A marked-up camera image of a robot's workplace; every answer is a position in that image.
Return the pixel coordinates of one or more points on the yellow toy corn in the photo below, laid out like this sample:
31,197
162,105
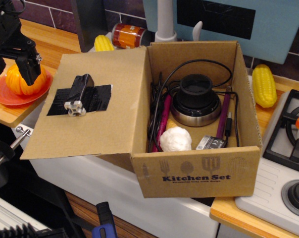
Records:
103,43
264,88

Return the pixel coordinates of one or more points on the blue toy oven panel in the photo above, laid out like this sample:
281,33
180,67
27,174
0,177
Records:
265,29

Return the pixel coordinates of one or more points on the toy ice cream cone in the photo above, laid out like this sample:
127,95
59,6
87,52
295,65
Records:
175,138

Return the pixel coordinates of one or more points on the magenta bar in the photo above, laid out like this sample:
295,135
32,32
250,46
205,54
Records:
223,115
163,123

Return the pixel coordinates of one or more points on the toy stove top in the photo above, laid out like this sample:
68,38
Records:
278,165

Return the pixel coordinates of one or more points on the white toy sink unit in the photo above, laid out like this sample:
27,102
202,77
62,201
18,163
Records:
95,180

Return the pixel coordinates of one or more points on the grey stove knob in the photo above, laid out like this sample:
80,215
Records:
290,196

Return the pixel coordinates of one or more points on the red plastic plate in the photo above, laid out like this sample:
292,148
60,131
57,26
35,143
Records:
8,98

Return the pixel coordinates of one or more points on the brown cardboard Kitchen Set box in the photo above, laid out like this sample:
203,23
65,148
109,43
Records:
119,134

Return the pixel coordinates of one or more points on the dark grey upright post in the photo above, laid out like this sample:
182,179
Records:
90,21

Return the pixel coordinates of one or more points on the yellow toy corn back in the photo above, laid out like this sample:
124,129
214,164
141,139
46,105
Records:
103,43

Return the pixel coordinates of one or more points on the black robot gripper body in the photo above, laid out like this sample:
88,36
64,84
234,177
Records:
13,43

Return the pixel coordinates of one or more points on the grey label card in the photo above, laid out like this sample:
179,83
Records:
210,142

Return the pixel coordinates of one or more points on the black silver 3D mouse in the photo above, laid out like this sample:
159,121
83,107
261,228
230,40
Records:
195,104

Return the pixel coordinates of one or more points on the metal clamp screw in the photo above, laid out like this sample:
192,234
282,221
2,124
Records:
22,135

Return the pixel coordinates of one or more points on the left magenta bar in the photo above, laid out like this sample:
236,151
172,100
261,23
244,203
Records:
163,123

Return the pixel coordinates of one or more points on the blue clamp handle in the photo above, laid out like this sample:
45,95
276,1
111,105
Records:
107,228

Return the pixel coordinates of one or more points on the yellow toy corn right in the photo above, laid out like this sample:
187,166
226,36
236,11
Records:
264,88

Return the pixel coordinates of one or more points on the taped aluminium handle block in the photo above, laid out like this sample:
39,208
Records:
81,98

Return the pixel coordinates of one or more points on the orange toy pumpkin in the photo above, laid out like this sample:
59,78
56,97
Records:
16,83

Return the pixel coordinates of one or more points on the right magenta bar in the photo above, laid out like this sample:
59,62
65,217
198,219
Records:
223,115

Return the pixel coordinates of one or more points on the orange label toy can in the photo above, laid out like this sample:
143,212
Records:
127,36

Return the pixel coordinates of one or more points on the grey toy faucet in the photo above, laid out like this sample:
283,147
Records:
165,22

